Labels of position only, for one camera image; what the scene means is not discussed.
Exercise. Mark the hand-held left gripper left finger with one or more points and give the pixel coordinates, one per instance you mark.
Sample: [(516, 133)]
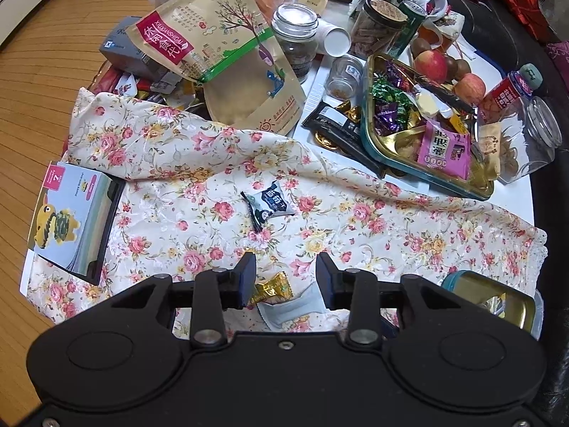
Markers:
[(247, 282)]

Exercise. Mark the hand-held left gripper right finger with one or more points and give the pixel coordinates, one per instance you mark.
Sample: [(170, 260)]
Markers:
[(322, 282)]

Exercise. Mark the gold candy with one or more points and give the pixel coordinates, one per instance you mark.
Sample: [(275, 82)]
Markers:
[(273, 291)]

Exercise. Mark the shallow gold tin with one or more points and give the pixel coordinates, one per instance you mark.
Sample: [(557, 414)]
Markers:
[(466, 287)]

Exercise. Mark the gold tin full of snacks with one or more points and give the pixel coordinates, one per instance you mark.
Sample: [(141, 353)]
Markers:
[(400, 142)]

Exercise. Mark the jar of brown snacks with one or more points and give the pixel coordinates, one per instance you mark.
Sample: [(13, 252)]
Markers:
[(378, 31)]

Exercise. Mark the floral tablecloth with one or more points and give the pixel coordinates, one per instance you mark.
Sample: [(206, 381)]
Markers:
[(355, 231)]

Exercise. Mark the white and blue snack packet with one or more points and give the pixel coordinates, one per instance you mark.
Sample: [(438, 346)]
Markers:
[(269, 202)]

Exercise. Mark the gold foil coin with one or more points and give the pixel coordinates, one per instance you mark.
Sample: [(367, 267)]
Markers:
[(351, 111), (326, 140)]

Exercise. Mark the black snack bar wrapper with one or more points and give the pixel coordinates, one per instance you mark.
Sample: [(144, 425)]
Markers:
[(342, 133)]

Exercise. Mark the heap of purple candies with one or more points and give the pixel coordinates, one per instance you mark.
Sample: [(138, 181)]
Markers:
[(386, 118)]

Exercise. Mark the pink snack packet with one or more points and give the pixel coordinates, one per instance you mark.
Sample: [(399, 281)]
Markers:
[(444, 149)]

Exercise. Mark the heap of green candies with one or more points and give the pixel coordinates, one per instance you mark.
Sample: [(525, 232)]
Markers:
[(391, 93)]

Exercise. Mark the large beige stand-up pouch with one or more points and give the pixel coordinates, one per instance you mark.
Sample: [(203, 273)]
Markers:
[(240, 80)]

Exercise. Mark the small glass jar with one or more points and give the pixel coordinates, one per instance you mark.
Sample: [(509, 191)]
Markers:
[(344, 78)]

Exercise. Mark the cream foil snack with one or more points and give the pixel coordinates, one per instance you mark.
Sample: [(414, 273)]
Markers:
[(426, 102)]

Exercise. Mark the yellow snack packet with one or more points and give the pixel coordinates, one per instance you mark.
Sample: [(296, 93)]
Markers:
[(458, 123)]

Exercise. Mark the small beige printed packet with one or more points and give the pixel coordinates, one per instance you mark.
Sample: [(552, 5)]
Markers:
[(489, 140)]

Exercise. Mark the long black snack stick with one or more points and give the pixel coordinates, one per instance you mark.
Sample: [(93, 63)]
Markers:
[(444, 96)]

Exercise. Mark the pile of small sachets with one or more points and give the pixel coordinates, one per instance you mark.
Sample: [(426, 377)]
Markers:
[(133, 86)]

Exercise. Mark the white plastic tube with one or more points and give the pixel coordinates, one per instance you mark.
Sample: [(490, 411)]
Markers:
[(335, 40)]

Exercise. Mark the red and yellow apple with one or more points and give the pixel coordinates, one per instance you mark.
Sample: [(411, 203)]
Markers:
[(469, 89)]

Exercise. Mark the glass jar with screw neck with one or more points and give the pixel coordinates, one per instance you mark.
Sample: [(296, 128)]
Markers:
[(295, 35)]

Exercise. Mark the brown kiwi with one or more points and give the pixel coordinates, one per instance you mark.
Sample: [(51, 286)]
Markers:
[(465, 66), (452, 69), (420, 46)]

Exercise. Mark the clear plastic cookie jar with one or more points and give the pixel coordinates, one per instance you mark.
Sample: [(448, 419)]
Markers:
[(533, 142)]

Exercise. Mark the grey cardboard box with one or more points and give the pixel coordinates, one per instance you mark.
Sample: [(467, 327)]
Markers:
[(129, 53)]

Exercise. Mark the red label plastic jar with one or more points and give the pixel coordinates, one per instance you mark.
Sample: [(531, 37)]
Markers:
[(506, 95)]

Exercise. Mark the green drink can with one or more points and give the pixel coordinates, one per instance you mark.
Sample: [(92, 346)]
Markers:
[(411, 22)]

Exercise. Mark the white cloth bag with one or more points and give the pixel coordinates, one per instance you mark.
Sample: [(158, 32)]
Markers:
[(444, 13)]

